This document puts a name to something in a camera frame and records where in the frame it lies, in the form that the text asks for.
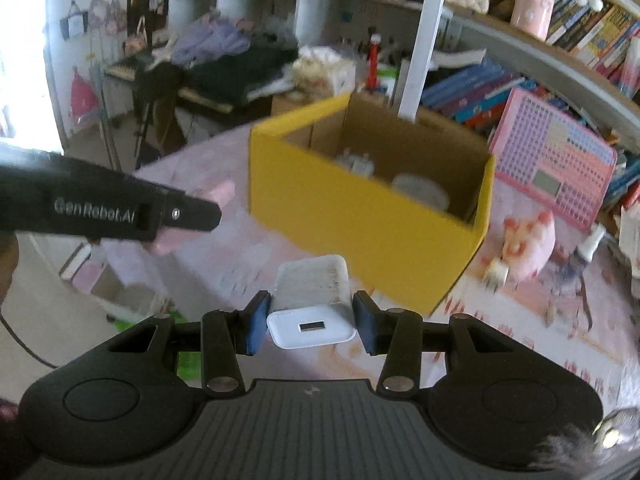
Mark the pale pink box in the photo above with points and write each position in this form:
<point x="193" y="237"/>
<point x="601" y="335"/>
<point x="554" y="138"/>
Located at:
<point x="100" y="280"/>

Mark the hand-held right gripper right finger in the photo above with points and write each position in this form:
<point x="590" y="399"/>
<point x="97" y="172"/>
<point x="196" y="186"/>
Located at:
<point x="367" y="325"/>

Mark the grey cloth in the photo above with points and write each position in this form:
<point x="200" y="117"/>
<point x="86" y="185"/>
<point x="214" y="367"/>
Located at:
<point x="272" y="32"/>

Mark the yellow cardboard box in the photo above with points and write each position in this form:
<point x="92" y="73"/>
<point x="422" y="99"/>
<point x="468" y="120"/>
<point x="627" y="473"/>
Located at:
<point x="350" y="210"/>

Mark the row of colourful books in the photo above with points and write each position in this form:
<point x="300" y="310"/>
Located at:
<point x="595" y="30"/>

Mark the row of blue books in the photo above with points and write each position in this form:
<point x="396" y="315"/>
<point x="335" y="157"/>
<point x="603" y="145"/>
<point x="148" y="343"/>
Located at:
<point x="470" y="95"/>

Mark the white shelf unit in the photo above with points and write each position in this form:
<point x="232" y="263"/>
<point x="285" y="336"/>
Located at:
<point x="425" y="40"/>

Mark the dark green cloth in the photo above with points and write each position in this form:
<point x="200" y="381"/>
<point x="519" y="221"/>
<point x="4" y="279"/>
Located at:
<point x="240" y="75"/>

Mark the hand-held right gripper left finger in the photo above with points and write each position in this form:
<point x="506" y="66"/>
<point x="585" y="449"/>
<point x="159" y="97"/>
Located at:
<point x="256" y="325"/>

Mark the pink learning tablet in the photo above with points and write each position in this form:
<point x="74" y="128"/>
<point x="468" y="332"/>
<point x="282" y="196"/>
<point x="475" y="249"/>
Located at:
<point x="550" y="160"/>

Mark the wide tape roll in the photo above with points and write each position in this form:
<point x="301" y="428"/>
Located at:
<point x="420" y="190"/>

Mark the fluffy grey sleeve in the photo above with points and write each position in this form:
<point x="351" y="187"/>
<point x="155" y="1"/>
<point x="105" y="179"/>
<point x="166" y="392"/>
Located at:
<point x="570" y="447"/>

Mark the white phone charger block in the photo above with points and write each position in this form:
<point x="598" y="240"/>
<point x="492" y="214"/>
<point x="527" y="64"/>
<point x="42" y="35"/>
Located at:
<point x="310" y="300"/>

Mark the small white plug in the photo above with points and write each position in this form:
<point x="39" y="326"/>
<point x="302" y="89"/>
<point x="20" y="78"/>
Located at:
<point x="496" y="275"/>

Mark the pink checked printed tablecloth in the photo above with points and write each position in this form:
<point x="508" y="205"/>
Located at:
<point x="210" y="270"/>

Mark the purple cloth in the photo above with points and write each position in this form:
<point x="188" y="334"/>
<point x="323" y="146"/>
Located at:
<point x="210" y="40"/>

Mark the white spray bottle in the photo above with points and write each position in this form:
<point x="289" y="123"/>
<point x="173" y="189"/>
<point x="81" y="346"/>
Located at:
<point x="590" y="245"/>

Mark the floral tissue pack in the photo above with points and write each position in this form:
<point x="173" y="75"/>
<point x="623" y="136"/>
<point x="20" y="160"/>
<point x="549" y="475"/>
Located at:
<point x="325" y="70"/>

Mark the electric piano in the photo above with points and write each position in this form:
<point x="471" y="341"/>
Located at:
<point x="120" y="72"/>

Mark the pink pig plush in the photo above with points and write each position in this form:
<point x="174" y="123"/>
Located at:
<point x="535" y="245"/>

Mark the pink tall box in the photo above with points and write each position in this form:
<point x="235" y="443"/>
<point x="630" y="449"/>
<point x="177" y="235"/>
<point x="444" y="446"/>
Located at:
<point x="534" y="5"/>

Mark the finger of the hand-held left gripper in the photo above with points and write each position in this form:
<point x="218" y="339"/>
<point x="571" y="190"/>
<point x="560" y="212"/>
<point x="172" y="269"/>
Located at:
<point x="190" y="212"/>

